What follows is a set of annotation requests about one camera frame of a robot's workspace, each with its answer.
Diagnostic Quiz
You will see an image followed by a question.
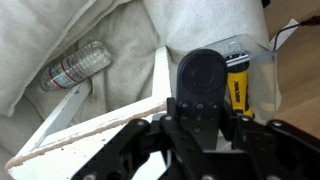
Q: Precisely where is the black remote control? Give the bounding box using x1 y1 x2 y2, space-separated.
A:
176 49 227 152

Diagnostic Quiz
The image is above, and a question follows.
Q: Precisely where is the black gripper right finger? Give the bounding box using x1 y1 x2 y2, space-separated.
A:
221 103 320 180

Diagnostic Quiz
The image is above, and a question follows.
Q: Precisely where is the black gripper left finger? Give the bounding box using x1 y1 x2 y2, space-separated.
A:
71 98 214 180

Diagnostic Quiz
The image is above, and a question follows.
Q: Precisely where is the clear plastic tool package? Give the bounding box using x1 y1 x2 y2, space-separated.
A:
202 35 277 124

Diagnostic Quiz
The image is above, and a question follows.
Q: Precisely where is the beige sofa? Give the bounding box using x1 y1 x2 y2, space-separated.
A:
0 0 268 162

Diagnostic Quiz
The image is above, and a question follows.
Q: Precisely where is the large beige cushion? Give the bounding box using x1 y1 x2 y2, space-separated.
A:
0 0 129 117

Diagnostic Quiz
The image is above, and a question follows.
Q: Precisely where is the black cable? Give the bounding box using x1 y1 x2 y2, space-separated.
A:
273 16 320 53

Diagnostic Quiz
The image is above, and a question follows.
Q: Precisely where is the yellow black screwdriver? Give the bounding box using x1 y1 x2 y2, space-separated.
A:
225 53 255 118

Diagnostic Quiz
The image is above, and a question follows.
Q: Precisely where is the clear plastic water bottle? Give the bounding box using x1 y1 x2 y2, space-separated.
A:
40 41 112 91

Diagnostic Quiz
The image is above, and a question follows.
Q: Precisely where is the small white wooden chair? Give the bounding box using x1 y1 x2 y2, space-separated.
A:
5 47 171 180

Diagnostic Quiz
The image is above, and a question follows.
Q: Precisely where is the light wooden table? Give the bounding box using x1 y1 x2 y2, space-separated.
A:
264 0 320 138

